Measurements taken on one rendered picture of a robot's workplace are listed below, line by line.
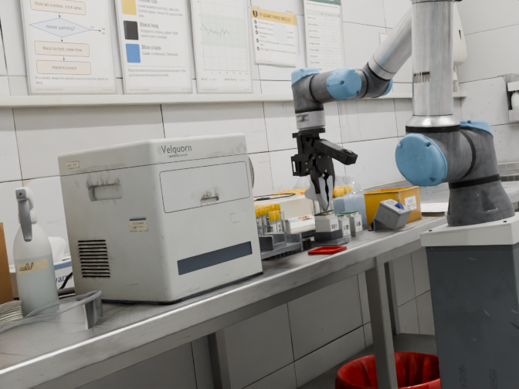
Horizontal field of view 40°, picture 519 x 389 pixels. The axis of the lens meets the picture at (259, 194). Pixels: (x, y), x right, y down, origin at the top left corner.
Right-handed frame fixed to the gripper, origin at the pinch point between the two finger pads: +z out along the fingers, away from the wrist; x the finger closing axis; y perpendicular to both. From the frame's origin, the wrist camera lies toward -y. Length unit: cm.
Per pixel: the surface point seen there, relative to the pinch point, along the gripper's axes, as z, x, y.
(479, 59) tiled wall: -53, -239, 53
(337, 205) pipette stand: 1.8, -18.1, 9.1
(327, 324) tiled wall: 55, -78, 60
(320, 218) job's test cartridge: 2.9, 2.0, 1.2
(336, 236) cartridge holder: 7.8, 0.4, -2.0
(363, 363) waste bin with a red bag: 55, -39, 20
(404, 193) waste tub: 1.0, -35.2, -3.0
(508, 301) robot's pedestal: 23, 2, -46
